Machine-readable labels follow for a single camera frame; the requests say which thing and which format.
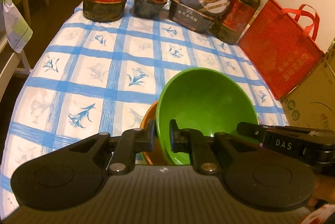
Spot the large cardboard box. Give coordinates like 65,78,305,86
281,42,335,130

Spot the black instant meal tray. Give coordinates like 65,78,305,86
169,0,215,33

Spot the right hand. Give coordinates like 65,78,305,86
308,175,335,207

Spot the orange plastic bowl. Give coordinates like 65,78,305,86
140,101,169,166

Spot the blue checked tablecloth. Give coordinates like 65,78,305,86
1,0,287,217

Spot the red fabric bag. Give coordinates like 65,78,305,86
238,0,324,100

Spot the lower dark instant cup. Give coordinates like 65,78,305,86
132,0,167,19

